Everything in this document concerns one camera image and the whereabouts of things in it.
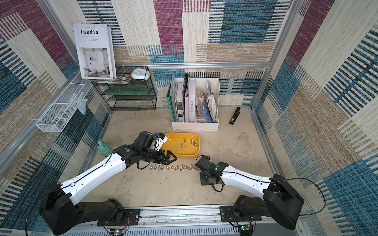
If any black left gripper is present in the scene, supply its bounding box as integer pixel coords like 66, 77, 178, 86
141, 148, 178, 164

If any yellow oval storage tray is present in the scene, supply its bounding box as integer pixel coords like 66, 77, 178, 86
161, 132, 200, 159

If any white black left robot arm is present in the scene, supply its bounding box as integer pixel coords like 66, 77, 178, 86
39, 131, 177, 236

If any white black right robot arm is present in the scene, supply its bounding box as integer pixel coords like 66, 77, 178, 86
195, 155, 304, 230

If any blue booklet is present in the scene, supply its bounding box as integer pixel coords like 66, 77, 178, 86
202, 102, 214, 123

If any white perforated file organizer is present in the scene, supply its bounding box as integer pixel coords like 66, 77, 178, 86
167, 74, 220, 131

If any green folder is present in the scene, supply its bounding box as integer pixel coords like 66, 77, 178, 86
166, 72, 177, 123

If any white pink book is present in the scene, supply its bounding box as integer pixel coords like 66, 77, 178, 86
186, 78, 196, 123

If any green spray bottle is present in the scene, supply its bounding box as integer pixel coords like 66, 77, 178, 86
96, 139, 112, 157

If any black stapler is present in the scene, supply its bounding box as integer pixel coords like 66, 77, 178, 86
229, 107, 241, 125

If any white round alarm clock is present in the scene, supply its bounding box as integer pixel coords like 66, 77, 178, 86
131, 68, 151, 81

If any white Inedia magazine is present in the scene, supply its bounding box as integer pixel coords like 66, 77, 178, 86
73, 23, 117, 80

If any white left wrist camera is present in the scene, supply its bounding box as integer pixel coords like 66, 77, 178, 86
154, 133, 168, 151

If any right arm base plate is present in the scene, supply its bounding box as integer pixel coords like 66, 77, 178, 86
219, 206, 262, 223

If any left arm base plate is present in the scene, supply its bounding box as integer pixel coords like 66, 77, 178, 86
97, 208, 141, 227

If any black wire mesh shelf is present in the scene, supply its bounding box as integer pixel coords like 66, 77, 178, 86
92, 65, 157, 112

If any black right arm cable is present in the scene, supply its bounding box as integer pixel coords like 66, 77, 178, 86
194, 154, 326, 216

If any white wire wall basket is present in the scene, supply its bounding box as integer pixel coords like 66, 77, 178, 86
36, 82, 92, 132

